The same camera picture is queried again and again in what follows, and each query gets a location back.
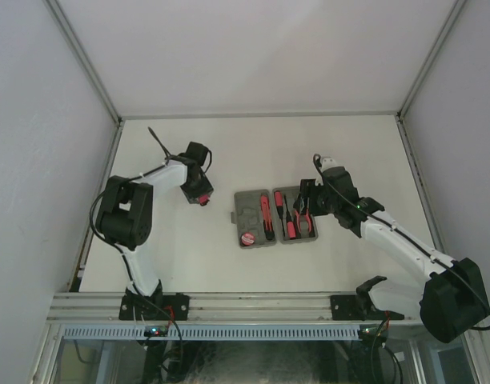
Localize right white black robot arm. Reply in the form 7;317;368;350
299;154;490;343

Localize grey plastic tool case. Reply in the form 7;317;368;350
231;186;319;249

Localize red black utility knife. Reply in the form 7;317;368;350
260;194;275;241

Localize short red black screwdriver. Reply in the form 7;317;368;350
283;196;296;239

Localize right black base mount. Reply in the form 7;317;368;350
330;294;405;321

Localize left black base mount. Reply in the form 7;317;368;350
118;291;190;321

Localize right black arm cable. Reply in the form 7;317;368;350
311;153;490;341

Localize red hex key set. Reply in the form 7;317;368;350
199;194;210;206

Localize blue slotted cable duct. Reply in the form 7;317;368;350
62;324;360;342

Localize red black pliers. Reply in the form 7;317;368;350
294;194;312;235

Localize black tape roll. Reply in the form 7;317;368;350
240;232;255;246

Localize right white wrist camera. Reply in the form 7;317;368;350
320;156;339;171

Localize aluminium front rail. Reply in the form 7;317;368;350
46;290;483;322

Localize long red black screwdriver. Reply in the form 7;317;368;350
274;190;284;230

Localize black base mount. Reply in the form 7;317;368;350
330;294;405;321
118;291;190;321

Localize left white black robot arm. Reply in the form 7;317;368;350
90;142;214;320

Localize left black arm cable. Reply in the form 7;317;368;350
88;126;212;289

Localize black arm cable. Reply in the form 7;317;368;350
311;153;490;341
88;126;212;289

